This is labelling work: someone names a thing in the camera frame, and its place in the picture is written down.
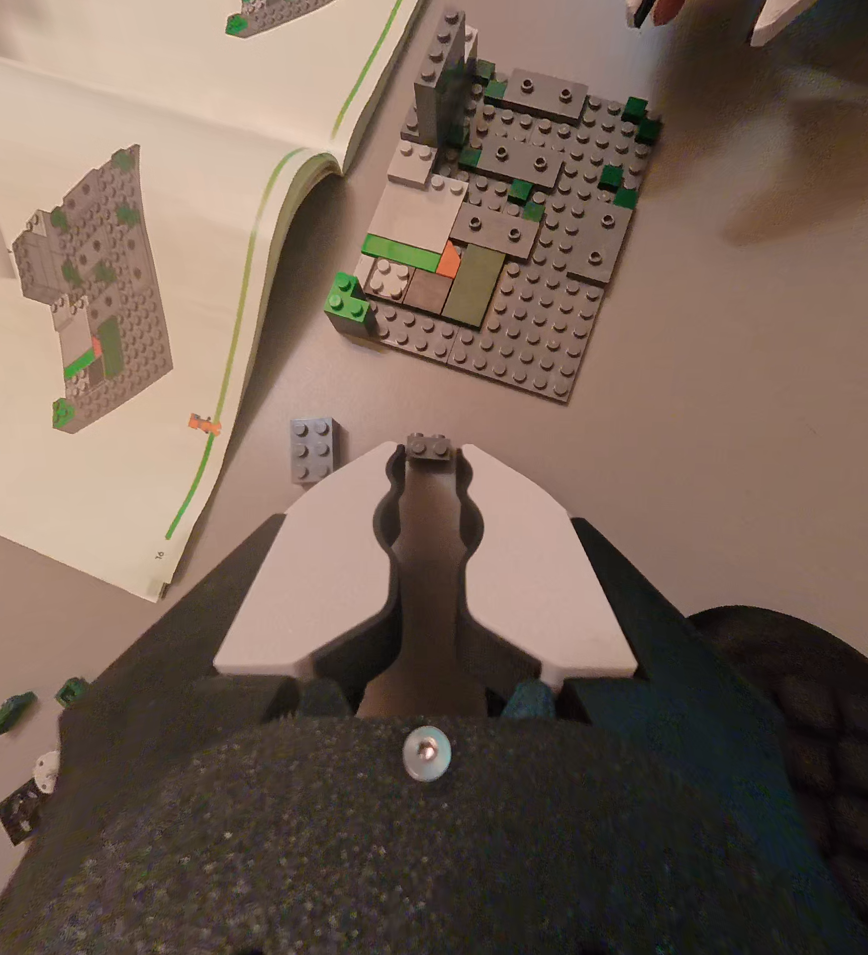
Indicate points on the dark grey small brick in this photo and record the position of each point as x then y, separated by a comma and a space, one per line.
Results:
430, 448

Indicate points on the dark green long plate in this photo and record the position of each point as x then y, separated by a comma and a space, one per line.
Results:
7, 716

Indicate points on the blue grey brick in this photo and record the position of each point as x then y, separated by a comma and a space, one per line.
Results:
314, 451

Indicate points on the white round piece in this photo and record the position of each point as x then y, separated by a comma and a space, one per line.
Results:
47, 768

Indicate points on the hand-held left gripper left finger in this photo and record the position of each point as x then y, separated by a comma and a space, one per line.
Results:
314, 589

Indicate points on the instruction booklet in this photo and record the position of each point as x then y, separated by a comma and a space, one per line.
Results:
180, 149

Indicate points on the dark printed tile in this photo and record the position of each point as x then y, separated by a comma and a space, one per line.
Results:
20, 809

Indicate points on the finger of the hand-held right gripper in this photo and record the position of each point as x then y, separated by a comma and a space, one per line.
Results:
773, 19
634, 11

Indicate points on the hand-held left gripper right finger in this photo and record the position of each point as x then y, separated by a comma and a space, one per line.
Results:
546, 589

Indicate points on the black mesh chair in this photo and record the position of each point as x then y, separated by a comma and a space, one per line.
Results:
837, 746

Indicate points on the grey brick baseplate build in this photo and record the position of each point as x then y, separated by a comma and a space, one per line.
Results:
553, 298

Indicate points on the small dark green piece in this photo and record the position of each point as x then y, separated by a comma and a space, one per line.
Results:
72, 692

